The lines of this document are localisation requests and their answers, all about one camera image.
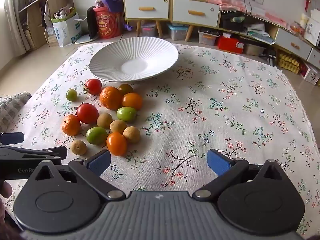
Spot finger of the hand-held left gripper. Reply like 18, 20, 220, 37
0, 146, 68, 165
0, 132, 25, 146

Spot long wooden bench white drawers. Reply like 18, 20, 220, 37
220, 5, 320, 69

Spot person's left hand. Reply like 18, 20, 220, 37
0, 181, 13, 199

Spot plush toys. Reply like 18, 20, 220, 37
54, 6, 75, 19

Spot pink cloth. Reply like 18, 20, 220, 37
205, 0, 288, 28

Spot white paper bag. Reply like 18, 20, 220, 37
51, 14, 87, 47

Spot black handheld tool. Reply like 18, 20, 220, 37
259, 50, 277, 67

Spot red box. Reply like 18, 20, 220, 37
217, 35, 244, 54

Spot clear storage box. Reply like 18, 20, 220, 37
141, 22, 158, 37

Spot black flat panel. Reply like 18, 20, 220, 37
86, 6, 99, 42

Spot green-orange tomato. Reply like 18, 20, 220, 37
117, 83, 134, 95

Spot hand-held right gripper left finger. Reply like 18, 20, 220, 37
35, 149, 126, 201

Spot small green tomato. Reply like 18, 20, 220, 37
66, 89, 78, 102

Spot green jujube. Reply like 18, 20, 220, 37
86, 127, 108, 145
116, 107, 137, 123

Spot grey quilted cushion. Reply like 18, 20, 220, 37
0, 92, 32, 133

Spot brown longan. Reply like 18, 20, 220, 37
110, 119, 128, 134
70, 140, 87, 155
123, 126, 141, 144
96, 112, 113, 129

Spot tall wooden cabinet white drawer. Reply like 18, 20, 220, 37
122, 0, 173, 38

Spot orange glass jar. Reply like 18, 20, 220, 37
290, 21, 304, 34

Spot yellow egg trays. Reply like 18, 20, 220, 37
279, 54, 302, 74

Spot white ribbed plate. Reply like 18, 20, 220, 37
89, 37, 179, 82

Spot white drawing board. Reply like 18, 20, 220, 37
300, 9, 320, 47

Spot blue lidded storage box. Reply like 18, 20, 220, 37
167, 24, 188, 41

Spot large orange mandarin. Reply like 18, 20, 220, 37
99, 86, 123, 110

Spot beige curtain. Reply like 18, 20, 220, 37
4, 0, 29, 53

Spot wooden bookshelf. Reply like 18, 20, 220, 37
19, 0, 75, 50

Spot red snack bucket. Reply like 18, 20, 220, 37
93, 6, 125, 40

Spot orange tomato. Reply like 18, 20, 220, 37
106, 132, 128, 156
122, 92, 143, 111

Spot low wooden cabinet white drawer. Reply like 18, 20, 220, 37
171, 0, 222, 42

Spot white patterned box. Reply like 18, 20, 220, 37
301, 65, 320, 85

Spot red tomato with green stem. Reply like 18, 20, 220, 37
82, 78, 102, 96

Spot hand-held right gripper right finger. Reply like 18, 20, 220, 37
192, 149, 284, 201

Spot floral tablecloth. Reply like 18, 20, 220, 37
0, 42, 320, 240

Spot small orange mandarin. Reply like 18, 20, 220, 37
62, 114, 81, 136

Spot black lidded storage box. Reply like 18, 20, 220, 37
198, 27, 220, 46

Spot pale round board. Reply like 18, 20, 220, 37
75, 34, 99, 45

